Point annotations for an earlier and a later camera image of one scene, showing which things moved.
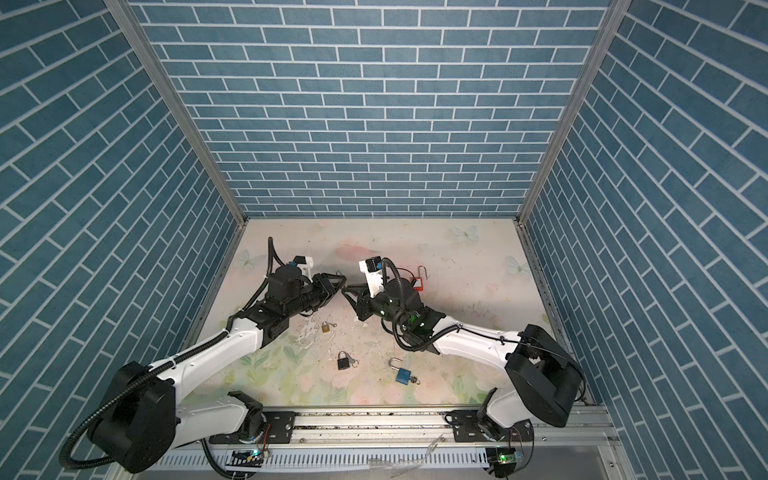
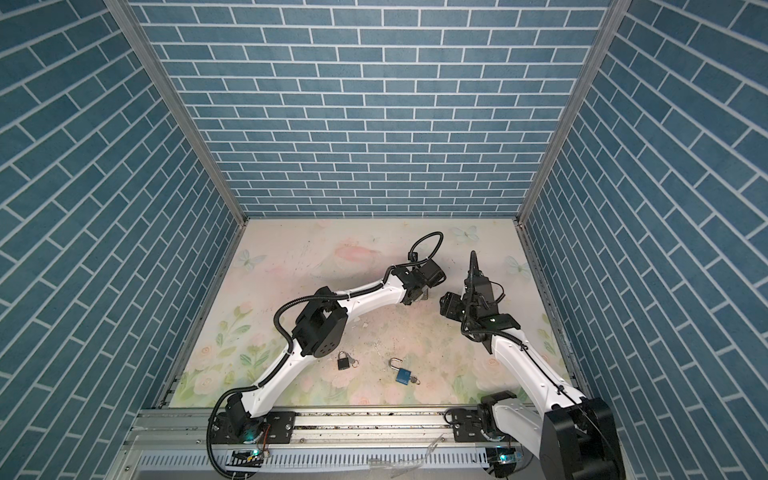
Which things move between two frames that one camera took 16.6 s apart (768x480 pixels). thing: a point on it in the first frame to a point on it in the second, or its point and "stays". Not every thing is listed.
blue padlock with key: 403,376 stays
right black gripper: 364,305 to 449,306
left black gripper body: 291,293 to 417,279
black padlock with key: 345,361 stays
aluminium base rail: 569,443 stays
